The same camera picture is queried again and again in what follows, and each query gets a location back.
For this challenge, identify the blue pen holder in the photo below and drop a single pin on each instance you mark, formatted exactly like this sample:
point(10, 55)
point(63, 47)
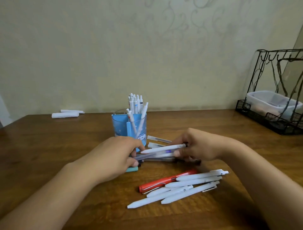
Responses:
point(119, 128)

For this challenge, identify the red pen silver clip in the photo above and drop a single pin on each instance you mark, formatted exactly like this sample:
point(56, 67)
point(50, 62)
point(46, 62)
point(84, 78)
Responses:
point(161, 182)

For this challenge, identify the person's left hand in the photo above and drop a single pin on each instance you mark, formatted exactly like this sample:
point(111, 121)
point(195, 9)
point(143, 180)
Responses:
point(111, 158)

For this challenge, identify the brown wooden table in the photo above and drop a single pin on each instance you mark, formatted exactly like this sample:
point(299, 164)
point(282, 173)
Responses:
point(47, 147)

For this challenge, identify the person's right hand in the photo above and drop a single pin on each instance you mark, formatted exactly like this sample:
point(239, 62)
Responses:
point(203, 147)

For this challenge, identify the person's left forearm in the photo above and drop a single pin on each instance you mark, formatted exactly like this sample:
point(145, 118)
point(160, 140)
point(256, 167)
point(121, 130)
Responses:
point(42, 203)

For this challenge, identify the stack of frosted capped pens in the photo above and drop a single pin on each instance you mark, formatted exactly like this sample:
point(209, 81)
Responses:
point(157, 139)

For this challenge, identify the thin rolled white paper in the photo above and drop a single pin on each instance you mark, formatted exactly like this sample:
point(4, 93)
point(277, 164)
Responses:
point(72, 111)

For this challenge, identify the pile of white pens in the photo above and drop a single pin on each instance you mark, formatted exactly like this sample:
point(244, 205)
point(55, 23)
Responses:
point(196, 176)

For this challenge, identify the clear plastic container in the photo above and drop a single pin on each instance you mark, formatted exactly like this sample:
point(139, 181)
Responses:
point(260, 100)

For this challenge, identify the white pen dark tip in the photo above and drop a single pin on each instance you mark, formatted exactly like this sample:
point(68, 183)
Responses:
point(161, 148)

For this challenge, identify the thick rolled white paper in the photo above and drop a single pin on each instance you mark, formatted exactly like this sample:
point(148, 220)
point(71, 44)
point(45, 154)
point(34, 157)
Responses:
point(65, 115)

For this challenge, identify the bunch of white pens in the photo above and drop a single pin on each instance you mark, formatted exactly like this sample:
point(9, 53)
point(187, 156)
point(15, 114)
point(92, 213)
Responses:
point(136, 104)

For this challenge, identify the person's right forearm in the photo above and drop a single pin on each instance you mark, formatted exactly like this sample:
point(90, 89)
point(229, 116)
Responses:
point(265, 177)

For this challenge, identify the grey green pen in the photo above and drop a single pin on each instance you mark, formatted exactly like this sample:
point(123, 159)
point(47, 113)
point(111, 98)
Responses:
point(132, 169)

